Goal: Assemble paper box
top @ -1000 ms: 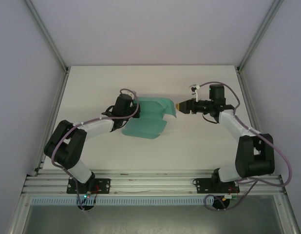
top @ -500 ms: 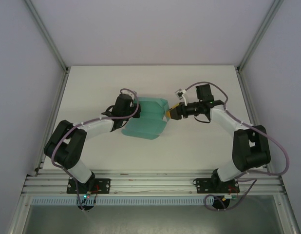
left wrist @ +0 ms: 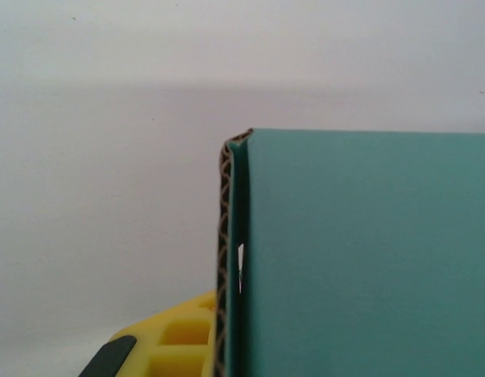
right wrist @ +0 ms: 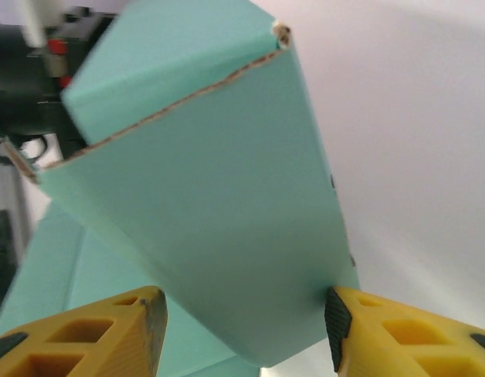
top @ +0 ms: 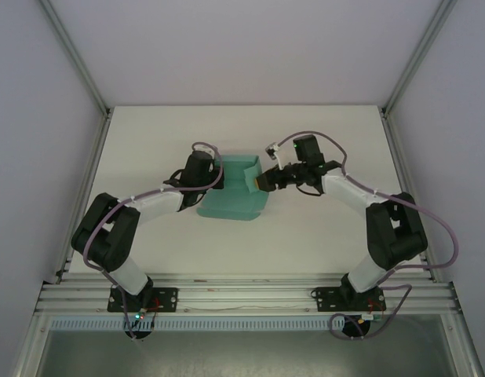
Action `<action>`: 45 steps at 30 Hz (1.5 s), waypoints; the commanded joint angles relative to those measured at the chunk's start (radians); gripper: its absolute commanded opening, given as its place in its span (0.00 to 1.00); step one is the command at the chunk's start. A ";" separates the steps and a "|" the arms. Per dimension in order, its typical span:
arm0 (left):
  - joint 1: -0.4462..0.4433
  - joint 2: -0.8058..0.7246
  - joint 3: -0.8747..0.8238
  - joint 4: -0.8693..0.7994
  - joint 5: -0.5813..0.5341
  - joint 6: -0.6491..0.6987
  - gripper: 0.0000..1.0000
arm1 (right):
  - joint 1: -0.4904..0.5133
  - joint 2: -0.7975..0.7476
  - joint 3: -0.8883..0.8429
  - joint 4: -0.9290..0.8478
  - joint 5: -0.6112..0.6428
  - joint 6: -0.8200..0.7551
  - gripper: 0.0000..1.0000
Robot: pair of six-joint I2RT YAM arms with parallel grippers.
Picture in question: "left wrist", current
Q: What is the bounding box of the teal corrugated cardboard box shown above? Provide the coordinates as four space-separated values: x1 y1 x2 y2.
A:
215 127 485 377

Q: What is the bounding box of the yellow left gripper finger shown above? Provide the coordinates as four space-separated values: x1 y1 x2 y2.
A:
78 289 220 377

